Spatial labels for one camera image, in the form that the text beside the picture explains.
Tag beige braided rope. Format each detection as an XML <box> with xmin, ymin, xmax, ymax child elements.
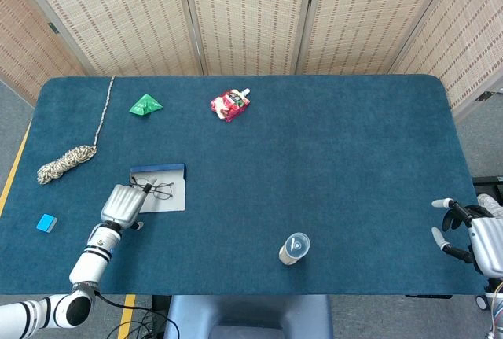
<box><xmin>36</xmin><ymin>75</ymin><xmax>116</xmax><ymax>186</ymax></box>

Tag coloured wire bundle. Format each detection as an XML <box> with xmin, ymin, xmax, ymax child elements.
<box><xmin>486</xmin><ymin>280</ymin><xmax>503</xmax><ymax>339</ymax></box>

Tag black stand base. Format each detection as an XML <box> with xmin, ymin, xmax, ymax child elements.
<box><xmin>471</xmin><ymin>175</ymin><xmax>503</xmax><ymax>199</ymax></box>

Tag woven bamboo folding screen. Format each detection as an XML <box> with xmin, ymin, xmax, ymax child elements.
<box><xmin>0</xmin><ymin>0</ymin><xmax>503</xmax><ymax>120</ymax></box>

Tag navy blue glasses case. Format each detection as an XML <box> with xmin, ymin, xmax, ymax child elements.
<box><xmin>129</xmin><ymin>163</ymin><xmax>187</xmax><ymax>214</ymax></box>

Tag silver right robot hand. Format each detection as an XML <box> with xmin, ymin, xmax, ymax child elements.
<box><xmin>431</xmin><ymin>197</ymin><xmax>503</xmax><ymax>279</ymax></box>

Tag blue felt table cover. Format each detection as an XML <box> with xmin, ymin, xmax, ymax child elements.
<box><xmin>0</xmin><ymin>74</ymin><xmax>490</xmax><ymax>297</ymax></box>

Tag black framed eyeglasses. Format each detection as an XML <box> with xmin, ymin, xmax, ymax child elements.
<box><xmin>131</xmin><ymin>176</ymin><xmax>175</xmax><ymax>201</ymax></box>

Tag small blue sponge block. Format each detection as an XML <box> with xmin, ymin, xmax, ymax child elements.
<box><xmin>35</xmin><ymin>213</ymin><xmax>59</xmax><ymax>234</ymax></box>

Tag green triangular snack packet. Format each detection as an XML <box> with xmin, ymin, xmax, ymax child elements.
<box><xmin>128</xmin><ymin>93</ymin><xmax>164</xmax><ymax>117</ymax></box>

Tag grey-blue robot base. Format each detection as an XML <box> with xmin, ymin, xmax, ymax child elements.
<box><xmin>163</xmin><ymin>294</ymin><xmax>334</xmax><ymax>339</ymax></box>

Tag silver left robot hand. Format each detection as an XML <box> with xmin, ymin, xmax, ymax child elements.
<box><xmin>100</xmin><ymin>176</ymin><xmax>158</xmax><ymax>232</ymax></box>

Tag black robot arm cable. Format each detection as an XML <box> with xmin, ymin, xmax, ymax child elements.
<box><xmin>94</xmin><ymin>291</ymin><xmax>180</xmax><ymax>339</ymax></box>

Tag red spouted drink pouch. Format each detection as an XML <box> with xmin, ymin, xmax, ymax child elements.
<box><xmin>209</xmin><ymin>87</ymin><xmax>252</xmax><ymax>123</ymax></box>

